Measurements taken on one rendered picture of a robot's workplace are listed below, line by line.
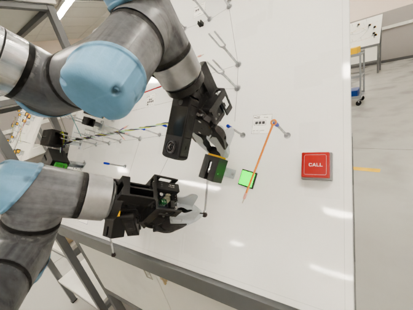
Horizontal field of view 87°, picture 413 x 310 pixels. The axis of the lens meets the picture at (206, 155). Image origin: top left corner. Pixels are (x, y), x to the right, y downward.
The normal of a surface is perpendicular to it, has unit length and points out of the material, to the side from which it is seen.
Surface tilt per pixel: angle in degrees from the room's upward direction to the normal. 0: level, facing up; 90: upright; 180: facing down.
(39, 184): 68
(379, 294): 0
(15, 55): 94
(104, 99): 121
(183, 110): 60
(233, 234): 55
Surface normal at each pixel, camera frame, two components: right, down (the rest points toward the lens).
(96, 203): 0.55, 0.12
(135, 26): 0.48, -0.36
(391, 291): -0.25, -0.91
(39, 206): 0.48, 0.33
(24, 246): 0.65, -0.76
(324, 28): -0.55, -0.18
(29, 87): 0.57, 0.65
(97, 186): 0.60, -0.50
